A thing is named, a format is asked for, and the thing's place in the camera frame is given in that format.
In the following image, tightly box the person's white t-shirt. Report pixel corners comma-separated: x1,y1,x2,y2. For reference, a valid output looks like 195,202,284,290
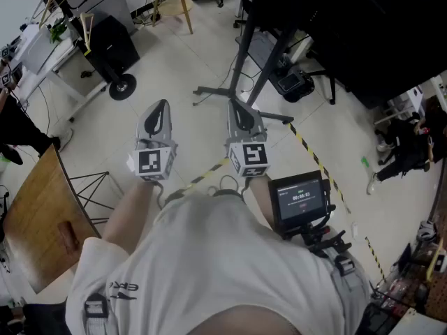
66,190,371,335

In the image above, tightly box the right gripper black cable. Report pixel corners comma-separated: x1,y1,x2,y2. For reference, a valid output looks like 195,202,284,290
208,174,253,202

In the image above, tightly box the black cabinet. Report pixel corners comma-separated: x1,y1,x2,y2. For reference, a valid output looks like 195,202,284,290
85,15,140,83

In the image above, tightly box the white headset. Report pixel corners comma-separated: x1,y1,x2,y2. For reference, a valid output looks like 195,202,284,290
416,221,437,244

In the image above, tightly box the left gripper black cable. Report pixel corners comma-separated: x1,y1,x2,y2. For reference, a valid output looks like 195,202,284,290
152,181,169,209

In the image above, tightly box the person's left forearm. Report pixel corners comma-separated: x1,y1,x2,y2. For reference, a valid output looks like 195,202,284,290
101,178,165,254

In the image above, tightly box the wooden clothes hanger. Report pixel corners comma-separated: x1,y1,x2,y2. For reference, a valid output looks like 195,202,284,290
79,11,96,56

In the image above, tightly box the white desk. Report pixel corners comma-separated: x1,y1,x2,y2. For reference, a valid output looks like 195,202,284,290
13,24,109,124

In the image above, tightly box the grey stand shelf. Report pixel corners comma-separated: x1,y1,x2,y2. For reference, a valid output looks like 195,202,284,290
235,31,280,70

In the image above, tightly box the person's chin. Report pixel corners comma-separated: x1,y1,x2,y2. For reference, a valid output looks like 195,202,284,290
188,304,291,335

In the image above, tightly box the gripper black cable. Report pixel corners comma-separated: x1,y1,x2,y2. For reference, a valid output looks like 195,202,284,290
152,181,169,209
208,174,253,202

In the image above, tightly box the grey harness strap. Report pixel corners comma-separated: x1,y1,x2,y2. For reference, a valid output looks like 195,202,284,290
328,253,367,295
83,292,110,335

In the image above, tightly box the large black television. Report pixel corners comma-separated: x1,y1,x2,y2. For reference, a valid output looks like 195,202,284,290
244,0,447,110

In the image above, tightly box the grey metal cabinet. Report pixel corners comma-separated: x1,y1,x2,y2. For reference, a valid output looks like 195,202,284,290
62,0,137,36

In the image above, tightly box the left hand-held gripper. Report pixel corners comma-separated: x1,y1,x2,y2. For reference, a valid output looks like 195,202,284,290
127,98,179,183

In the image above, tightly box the black chest monitor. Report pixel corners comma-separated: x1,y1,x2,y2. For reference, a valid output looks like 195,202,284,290
268,170,331,232

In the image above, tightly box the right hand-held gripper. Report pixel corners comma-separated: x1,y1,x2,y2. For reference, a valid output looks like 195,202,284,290
223,98,271,179

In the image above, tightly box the black monitor clamp mount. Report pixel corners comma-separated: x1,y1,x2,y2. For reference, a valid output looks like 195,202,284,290
279,206,353,255

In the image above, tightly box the black television floor stand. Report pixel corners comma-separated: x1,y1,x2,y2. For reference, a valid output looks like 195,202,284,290
192,0,337,125

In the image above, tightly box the person's right forearm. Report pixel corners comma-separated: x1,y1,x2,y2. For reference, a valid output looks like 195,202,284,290
247,175,281,233

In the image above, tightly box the green potted plant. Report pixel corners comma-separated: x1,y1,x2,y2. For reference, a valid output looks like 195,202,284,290
48,17,71,45

